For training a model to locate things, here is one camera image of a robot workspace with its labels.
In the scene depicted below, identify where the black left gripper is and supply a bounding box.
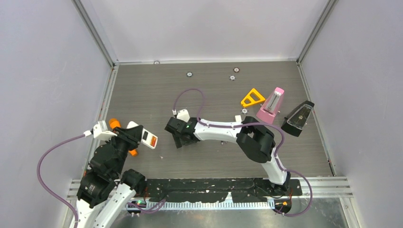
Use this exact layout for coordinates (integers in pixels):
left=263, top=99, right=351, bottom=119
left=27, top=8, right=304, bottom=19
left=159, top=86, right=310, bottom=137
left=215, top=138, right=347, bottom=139
left=106, top=124, right=143, bottom=175

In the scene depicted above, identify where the white remote control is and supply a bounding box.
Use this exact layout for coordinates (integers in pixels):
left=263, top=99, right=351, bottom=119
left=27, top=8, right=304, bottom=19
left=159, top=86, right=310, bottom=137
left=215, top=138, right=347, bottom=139
left=126, top=121, right=158, bottom=149

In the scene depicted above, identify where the orange AAA battery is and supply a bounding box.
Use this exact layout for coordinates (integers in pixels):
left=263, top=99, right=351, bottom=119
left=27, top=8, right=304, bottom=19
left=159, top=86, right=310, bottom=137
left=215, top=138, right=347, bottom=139
left=150, top=136, right=158, bottom=148

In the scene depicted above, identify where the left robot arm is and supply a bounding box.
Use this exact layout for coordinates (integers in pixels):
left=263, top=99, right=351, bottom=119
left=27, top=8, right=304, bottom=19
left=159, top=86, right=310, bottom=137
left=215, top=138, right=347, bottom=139
left=70, top=121, right=149, bottom=228

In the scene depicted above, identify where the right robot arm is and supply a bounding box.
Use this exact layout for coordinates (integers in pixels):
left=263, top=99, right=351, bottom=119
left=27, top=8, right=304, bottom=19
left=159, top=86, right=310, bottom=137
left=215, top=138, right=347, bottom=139
left=165, top=116, right=290, bottom=195

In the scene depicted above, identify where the slim white black remote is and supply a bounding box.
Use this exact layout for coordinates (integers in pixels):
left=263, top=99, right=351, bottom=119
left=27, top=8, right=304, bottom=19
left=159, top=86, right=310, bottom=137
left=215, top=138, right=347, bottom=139
left=235, top=115, right=242, bottom=122

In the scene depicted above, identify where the pink metronome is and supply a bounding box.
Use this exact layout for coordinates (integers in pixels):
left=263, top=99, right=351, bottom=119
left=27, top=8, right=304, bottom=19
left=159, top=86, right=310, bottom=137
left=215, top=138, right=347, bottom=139
left=256, top=87, right=285, bottom=124

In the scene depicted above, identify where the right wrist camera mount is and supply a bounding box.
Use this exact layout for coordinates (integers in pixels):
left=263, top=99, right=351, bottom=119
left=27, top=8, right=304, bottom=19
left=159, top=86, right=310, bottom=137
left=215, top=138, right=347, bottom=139
left=172, top=109, right=190, bottom=122

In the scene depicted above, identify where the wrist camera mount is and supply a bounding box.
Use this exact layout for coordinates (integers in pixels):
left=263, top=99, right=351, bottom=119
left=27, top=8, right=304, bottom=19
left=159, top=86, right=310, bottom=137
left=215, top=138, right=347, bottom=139
left=172, top=109, right=190, bottom=122
left=84, top=120, right=117, bottom=141

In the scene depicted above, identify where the orange handle tool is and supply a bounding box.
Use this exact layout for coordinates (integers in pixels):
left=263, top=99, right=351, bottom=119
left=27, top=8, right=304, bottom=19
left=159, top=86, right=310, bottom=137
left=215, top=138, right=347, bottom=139
left=109, top=118, right=138, bottom=156

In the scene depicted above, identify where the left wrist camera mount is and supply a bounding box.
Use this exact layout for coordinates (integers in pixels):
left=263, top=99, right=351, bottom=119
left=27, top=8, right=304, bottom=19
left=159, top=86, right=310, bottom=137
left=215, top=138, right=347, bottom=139
left=84, top=120, right=117, bottom=141

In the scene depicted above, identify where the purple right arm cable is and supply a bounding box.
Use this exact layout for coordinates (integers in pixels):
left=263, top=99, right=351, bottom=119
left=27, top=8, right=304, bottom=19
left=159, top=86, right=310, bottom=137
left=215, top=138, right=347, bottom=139
left=172, top=88, right=314, bottom=219

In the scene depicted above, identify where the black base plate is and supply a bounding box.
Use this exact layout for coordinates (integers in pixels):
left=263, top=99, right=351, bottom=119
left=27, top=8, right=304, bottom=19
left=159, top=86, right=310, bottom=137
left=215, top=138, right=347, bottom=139
left=141, top=178, right=303, bottom=203

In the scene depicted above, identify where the yellow triangular plastic frame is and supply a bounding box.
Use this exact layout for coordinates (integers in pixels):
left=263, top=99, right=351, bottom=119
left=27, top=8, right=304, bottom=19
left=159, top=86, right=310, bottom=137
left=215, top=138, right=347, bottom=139
left=240, top=88, right=266, bottom=108

